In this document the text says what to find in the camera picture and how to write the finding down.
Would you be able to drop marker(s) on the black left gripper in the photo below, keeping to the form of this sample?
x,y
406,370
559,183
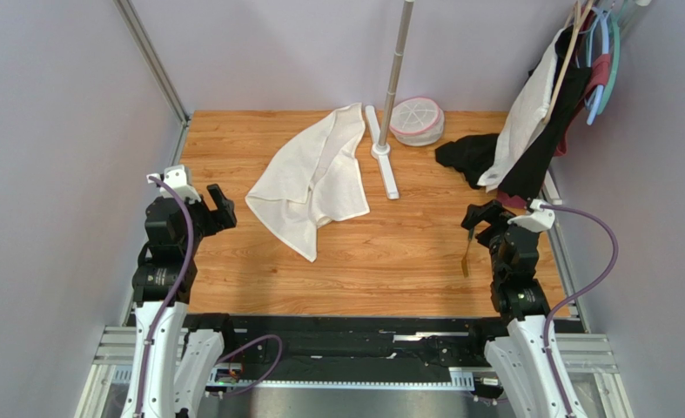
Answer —
x,y
222,218

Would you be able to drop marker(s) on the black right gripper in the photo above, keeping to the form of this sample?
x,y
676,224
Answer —
x,y
489,224

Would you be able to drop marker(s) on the white cloth napkin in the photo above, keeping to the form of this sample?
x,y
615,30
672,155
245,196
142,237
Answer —
x,y
313,180

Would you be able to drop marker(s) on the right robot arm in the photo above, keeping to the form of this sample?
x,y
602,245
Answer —
x,y
522,350

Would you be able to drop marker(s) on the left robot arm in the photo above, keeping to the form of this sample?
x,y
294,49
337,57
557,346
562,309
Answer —
x,y
174,357

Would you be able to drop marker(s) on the black cloth on table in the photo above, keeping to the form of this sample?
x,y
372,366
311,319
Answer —
x,y
471,156

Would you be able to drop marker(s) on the white mesh pink rimmed basket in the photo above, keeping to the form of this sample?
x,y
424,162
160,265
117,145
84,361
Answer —
x,y
417,122

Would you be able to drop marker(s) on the white hanging towel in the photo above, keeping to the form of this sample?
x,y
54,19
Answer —
x,y
525,119

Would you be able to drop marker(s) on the white stand with metal pole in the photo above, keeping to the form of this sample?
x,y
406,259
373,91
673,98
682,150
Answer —
x,y
381,150

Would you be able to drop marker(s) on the blue plastic hanger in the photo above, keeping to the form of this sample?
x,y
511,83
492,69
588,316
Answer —
x,y
596,56

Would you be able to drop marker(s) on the green plastic hanger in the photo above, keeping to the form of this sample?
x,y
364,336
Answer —
x,y
615,50

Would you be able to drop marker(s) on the black hanging garment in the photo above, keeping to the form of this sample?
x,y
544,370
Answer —
x,y
527,177

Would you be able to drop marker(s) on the dark red hanging garment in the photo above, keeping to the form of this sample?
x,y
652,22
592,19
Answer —
x,y
600,72

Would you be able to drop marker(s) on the wooden hanger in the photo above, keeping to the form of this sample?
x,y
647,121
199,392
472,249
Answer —
x,y
575,19

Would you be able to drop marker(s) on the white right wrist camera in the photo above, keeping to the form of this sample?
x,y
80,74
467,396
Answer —
x,y
538,218

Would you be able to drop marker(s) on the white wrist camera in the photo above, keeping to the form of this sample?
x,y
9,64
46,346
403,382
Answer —
x,y
538,218
179,179

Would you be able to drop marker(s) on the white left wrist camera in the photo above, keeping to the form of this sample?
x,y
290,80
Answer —
x,y
179,179

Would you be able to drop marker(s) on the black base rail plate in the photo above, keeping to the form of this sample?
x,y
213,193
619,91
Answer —
x,y
354,349

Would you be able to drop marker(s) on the aluminium frame rail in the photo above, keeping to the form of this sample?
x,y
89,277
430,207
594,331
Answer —
x,y
142,40

